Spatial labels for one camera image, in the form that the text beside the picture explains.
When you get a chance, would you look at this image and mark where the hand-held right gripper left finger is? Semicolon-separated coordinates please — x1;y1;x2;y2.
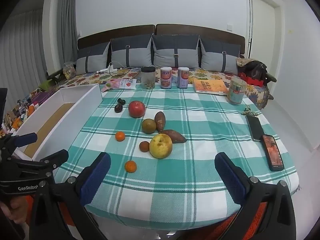
29;152;112;240

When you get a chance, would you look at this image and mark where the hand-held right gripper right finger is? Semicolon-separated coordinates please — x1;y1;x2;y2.
212;152;293;240

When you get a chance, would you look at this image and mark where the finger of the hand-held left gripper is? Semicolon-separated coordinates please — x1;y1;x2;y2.
10;149;69;178
2;133;38;155

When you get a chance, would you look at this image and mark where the white cardboard box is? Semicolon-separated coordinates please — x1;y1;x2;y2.
11;84;103;162

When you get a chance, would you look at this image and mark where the sweet potato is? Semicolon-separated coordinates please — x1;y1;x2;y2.
159;129;187;144
154;111;166;132

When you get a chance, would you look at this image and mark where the large yellow pear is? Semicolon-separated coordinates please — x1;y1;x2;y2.
149;133;173;159

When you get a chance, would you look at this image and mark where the brown green round fruit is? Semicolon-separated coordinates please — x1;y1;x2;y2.
142;118;157;134

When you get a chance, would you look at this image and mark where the person's left hand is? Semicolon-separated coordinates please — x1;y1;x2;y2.
0;196;29;225

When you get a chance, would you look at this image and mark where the orange red cloth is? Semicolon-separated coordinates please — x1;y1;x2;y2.
240;201;268;233

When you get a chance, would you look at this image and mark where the purple packet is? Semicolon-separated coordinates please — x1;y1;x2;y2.
32;91;57;104

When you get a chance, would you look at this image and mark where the phone with lit screen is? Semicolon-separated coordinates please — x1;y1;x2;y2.
261;134;285;172

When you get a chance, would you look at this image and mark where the black phone with dark screen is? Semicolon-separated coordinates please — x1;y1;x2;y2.
246;116;265;141

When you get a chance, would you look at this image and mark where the teal plaid tablecloth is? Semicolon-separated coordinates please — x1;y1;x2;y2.
54;84;300;230

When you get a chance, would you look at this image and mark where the green bag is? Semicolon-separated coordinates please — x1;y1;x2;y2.
37;79;57;92

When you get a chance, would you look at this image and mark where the bunch of keys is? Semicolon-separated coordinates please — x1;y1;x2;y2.
241;106;260;117

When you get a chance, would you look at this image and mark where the clear plastic snack bag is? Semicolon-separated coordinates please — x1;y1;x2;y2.
62;62;76;79

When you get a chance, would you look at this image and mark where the red apple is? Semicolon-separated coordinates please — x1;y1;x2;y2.
128;101;146;118

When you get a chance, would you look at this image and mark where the row of toys at table edge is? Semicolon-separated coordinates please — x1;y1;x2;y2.
7;67;269;120

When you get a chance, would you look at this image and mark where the sheer grey curtain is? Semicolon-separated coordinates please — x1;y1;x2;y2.
0;7;48;98

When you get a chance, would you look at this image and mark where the green label canister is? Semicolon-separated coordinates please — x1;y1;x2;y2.
227;77;247;104

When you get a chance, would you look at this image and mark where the pink snack packet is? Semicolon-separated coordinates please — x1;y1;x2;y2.
100;79;120;92

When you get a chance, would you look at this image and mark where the orange yellow book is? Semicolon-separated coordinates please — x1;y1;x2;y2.
193;78;228;96

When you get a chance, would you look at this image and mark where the white strawberry print packet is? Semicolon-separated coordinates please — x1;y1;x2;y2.
119;78;137;90

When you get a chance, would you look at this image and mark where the red crate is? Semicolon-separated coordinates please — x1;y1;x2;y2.
237;72;265;87

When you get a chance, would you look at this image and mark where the grey two-tone pillow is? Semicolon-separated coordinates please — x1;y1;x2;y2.
199;38;241;75
75;41;111;76
110;34;153;69
151;34;200;68

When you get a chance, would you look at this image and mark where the pink label can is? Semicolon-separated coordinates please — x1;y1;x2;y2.
177;67;189;89
160;67;172;89

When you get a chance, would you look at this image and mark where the clear jar with black lid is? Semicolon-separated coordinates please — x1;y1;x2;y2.
141;66;156;89

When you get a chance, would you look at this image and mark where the black bag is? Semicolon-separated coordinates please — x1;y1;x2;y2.
246;60;268;80

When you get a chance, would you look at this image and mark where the beige patterned cloth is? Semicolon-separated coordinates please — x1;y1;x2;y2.
236;57;255;67

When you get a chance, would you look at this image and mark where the grey storage bins row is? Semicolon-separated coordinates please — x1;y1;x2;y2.
46;24;277;85

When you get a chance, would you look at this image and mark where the white door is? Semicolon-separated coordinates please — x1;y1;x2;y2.
247;0;284;60

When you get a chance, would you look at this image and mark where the white cable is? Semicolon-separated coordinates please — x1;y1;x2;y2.
96;61;131;76

